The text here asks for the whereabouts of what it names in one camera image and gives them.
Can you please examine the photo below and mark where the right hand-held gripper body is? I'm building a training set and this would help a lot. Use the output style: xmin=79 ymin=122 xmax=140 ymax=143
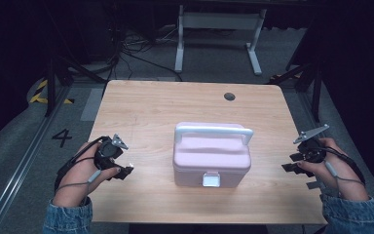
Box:
xmin=292 ymin=123 xmax=331 ymax=164

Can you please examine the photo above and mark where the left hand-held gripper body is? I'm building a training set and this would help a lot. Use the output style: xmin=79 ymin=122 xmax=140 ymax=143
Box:
xmin=93 ymin=133 xmax=130 ymax=172

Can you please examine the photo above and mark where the pink storage box with handle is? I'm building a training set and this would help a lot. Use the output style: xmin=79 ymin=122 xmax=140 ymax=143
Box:
xmin=171 ymin=121 xmax=255 ymax=189

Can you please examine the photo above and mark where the person's right hand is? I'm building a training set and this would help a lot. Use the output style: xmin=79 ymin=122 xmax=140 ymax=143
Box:
xmin=296 ymin=137 xmax=370 ymax=202

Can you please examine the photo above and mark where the person's left hand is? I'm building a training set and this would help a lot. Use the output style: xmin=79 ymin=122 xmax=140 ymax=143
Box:
xmin=52 ymin=141 xmax=123 ymax=208

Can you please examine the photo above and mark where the grey tape strip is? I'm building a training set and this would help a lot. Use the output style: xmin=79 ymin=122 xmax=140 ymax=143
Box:
xmin=306 ymin=180 xmax=326 ymax=191

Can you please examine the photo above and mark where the black tripod stand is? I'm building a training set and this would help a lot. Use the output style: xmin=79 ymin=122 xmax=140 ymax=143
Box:
xmin=267 ymin=58 xmax=323 ymax=124
xmin=43 ymin=54 xmax=107 ymax=118

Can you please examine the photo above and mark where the yellow black floor tape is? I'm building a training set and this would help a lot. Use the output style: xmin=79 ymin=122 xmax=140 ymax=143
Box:
xmin=28 ymin=79 xmax=76 ymax=105

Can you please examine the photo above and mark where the white metal stand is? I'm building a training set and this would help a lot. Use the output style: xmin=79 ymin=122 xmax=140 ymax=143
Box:
xmin=173 ymin=4 xmax=268 ymax=77

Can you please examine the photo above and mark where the grey cable with plug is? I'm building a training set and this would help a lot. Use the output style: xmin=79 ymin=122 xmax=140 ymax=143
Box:
xmin=56 ymin=169 xmax=102 ymax=195
xmin=323 ymin=160 xmax=366 ymax=197

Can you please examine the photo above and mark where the black cable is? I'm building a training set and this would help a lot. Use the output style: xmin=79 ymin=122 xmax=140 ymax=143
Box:
xmin=54 ymin=136 xmax=109 ymax=193
xmin=318 ymin=145 xmax=367 ymax=187

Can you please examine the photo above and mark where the metal floor rail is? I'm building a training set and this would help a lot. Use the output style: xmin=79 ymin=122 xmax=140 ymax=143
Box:
xmin=0 ymin=87 xmax=73 ymax=234

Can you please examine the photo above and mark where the bundle of black floor cables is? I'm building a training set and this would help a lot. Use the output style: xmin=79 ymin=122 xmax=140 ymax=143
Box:
xmin=109 ymin=24 xmax=184 ymax=83

